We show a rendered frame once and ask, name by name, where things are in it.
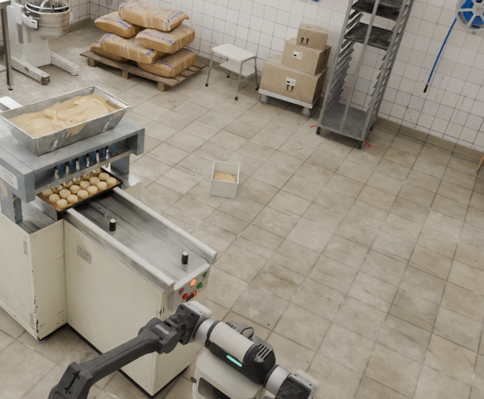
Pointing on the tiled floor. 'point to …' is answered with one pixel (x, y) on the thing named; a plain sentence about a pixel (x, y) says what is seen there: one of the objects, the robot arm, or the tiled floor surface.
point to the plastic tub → (224, 180)
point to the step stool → (235, 63)
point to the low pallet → (129, 68)
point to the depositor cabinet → (24, 248)
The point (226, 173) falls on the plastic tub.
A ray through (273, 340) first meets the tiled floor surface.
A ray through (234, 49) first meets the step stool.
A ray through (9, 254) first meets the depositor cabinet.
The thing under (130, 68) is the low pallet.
